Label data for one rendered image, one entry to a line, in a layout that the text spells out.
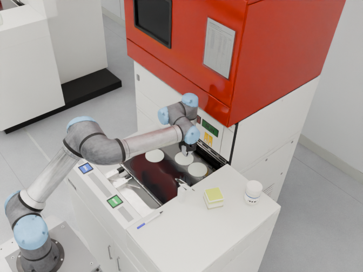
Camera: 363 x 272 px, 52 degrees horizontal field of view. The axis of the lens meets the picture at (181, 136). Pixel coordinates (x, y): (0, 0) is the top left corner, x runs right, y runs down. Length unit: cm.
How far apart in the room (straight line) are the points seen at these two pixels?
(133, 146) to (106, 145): 11
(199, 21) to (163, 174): 78
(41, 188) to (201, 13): 94
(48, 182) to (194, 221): 63
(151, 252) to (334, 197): 202
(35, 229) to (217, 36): 102
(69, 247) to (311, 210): 198
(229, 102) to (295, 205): 163
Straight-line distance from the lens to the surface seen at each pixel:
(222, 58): 154
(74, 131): 145
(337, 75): 314
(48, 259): 164
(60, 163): 150
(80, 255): 169
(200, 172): 192
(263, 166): 229
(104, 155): 136
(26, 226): 153
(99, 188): 179
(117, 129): 353
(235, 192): 177
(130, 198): 183
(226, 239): 162
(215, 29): 153
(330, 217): 312
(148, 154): 200
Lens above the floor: 232
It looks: 42 degrees down
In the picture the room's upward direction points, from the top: 3 degrees clockwise
